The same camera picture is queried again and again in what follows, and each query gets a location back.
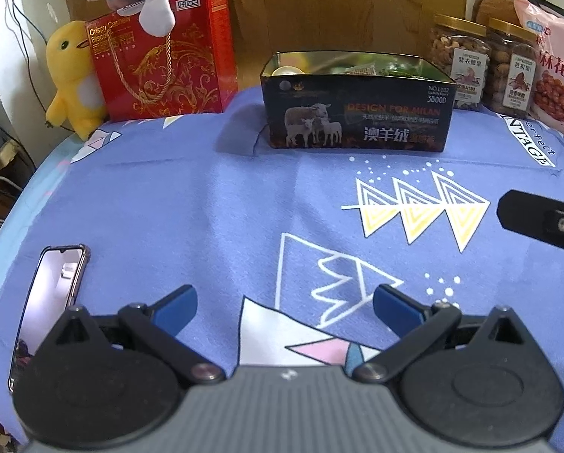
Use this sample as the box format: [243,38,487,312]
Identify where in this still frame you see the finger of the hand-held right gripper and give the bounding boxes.
[497,190,564,259]

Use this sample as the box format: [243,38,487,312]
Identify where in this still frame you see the green snack packets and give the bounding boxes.
[369,58,431,79]

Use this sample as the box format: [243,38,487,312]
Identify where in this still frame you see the yellow plush duck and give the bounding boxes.
[45,20,109,141]

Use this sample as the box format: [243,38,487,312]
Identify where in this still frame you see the dark cardboard box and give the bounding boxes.
[260,51,456,152]

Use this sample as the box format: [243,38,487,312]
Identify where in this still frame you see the wooden headboard panel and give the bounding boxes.
[55,0,467,91]

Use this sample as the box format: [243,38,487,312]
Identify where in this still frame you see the smartphone clear case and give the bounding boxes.
[9,244,92,393]

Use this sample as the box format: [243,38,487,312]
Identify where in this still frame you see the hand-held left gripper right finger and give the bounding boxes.
[352,284,533,384]

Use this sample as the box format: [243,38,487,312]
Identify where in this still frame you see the red gift box rope handle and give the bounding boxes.
[85,0,238,122]

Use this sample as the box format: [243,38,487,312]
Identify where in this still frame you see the round wooden board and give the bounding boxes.
[472,0,519,25]

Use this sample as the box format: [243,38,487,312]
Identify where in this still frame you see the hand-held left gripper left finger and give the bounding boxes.
[46,285,227,384]

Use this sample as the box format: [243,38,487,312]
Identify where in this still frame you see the nut jar gold lid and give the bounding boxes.
[427,14,493,112]
[482,18,540,122]

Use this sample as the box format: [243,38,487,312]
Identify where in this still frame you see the pink snack bag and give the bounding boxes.
[514,0,564,141]

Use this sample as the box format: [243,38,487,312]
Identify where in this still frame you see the black cable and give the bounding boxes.
[0,0,51,129]

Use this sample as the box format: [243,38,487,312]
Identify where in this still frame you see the blue printed blanket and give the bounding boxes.
[0,86,564,453]

